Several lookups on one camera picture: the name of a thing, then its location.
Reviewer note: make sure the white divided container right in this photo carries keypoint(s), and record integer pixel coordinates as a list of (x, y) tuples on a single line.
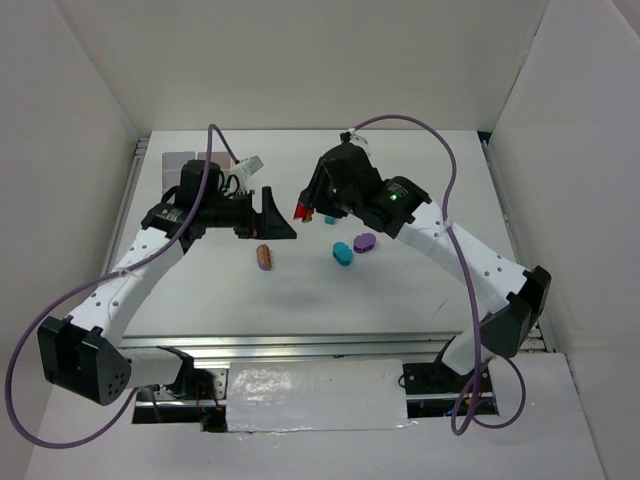
[(223, 159)]

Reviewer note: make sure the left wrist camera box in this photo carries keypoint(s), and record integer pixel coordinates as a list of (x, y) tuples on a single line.
[(247, 167)]

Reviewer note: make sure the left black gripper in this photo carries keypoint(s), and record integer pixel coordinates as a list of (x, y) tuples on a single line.
[(254, 214)]

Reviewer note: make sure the teal rounded lego brick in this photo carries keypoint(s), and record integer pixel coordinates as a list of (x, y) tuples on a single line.
[(342, 254)]

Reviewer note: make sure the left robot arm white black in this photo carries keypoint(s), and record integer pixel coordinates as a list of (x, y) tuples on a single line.
[(81, 353)]

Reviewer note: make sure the purple top brown lego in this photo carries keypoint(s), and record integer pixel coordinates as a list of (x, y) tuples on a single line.
[(264, 257)]

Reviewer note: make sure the red brown lego brick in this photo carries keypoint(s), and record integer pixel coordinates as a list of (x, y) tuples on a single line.
[(303, 213)]

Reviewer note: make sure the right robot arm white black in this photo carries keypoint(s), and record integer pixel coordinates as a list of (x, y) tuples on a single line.
[(513, 296)]

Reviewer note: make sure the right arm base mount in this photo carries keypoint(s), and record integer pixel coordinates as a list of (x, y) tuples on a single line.
[(432, 389)]

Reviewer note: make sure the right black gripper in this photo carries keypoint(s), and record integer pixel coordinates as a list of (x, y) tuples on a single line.
[(318, 185)]

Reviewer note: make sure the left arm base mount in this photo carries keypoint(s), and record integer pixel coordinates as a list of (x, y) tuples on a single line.
[(200, 401)]

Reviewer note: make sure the side aluminium rail right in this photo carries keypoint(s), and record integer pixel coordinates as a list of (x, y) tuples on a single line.
[(509, 218)]

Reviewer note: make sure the purple rounded lego brick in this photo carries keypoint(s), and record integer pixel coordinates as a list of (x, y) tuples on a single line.
[(364, 243)]

